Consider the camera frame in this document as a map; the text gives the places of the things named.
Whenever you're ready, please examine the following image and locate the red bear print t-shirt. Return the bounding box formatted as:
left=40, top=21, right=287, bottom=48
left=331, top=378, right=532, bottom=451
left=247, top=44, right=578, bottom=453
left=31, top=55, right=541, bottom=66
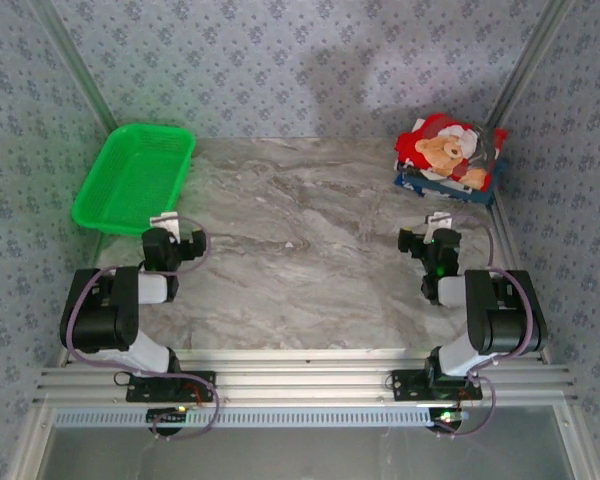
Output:
left=393, top=113, right=510, bottom=192

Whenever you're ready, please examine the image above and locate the blue t-shirt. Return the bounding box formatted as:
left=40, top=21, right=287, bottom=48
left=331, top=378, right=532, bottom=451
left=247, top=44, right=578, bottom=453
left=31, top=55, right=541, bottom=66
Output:
left=393, top=158, right=510, bottom=207

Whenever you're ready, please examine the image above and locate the green plastic basket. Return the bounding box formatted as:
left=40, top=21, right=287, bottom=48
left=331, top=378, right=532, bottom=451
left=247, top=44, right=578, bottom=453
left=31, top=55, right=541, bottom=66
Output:
left=70, top=122, right=198, bottom=238

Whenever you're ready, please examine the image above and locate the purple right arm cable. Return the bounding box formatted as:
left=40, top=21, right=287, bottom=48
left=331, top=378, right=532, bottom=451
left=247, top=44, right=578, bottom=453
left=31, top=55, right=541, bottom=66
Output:
left=429, top=214, right=539, bottom=441

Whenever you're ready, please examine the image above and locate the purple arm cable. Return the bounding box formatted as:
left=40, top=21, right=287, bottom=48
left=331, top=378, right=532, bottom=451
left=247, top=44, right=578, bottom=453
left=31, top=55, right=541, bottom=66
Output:
left=429, top=214, right=539, bottom=441
left=63, top=214, right=220, bottom=442

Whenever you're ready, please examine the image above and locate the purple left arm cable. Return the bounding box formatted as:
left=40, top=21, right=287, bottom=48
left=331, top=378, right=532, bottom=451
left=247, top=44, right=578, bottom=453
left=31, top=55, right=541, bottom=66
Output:
left=63, top=214, right=220, bottom=442

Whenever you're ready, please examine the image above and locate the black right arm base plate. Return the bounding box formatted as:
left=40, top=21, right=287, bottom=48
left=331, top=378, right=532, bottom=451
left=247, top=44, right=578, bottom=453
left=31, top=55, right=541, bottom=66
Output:
left=390, top=368, right=484, bottom=402

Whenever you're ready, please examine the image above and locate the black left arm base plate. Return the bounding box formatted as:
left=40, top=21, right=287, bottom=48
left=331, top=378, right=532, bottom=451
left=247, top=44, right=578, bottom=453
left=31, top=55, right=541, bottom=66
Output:
left=125, top=369, right=218, bottom=403

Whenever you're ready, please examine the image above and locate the aluminium mounting rail frame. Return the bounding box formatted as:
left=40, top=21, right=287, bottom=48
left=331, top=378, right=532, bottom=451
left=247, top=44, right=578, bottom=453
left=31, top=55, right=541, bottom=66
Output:
left=32, top=347, right=580, bottom=407

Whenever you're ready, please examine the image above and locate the aluminium corner post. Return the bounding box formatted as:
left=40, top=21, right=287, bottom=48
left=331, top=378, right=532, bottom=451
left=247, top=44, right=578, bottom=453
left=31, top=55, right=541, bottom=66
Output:
left=486, top=0, right=577, bottom=132
left=28, top=0, right=120, bottom=135

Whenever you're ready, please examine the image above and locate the grey slotted cable duct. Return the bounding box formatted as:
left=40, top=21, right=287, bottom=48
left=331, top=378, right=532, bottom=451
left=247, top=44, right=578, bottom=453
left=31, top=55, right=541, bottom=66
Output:
left=52, top=405, right=462, bottom=430

